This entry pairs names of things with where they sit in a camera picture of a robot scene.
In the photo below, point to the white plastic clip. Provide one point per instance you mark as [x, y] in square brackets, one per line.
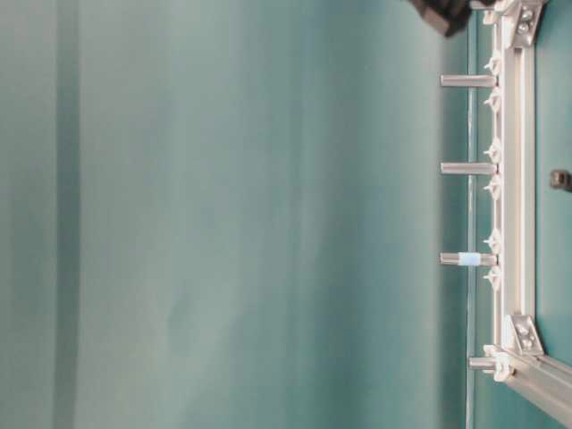
[494, 151]
[494, 101]
[494, 65]
[494, 187]
[494, 241]
[494, 277]

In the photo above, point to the upper metal corner bracket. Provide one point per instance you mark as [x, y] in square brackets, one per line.
[524, 18]

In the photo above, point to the aluminium post with blue tape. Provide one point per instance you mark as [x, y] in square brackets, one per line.
[468, 259]

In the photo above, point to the lower metal corner bracket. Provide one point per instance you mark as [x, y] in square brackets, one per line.
[525, 340]

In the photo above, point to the metal corner bracket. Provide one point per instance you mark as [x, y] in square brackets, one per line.
[525, 340]
[524, 18]

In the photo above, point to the upper aluminium post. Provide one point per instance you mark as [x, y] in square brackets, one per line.
[468, 81]

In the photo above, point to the middle aluminium post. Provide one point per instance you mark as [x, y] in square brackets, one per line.
[469, 168]

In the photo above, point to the long aluminium frame rail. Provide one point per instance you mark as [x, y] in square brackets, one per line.
[514, 214]

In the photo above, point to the short corner aluminium post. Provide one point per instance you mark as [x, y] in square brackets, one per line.
[481, 363]

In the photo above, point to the small black knob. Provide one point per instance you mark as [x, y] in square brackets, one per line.
[561, 179]

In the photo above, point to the upper black gripper body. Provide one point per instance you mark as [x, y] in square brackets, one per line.
[448, 17]

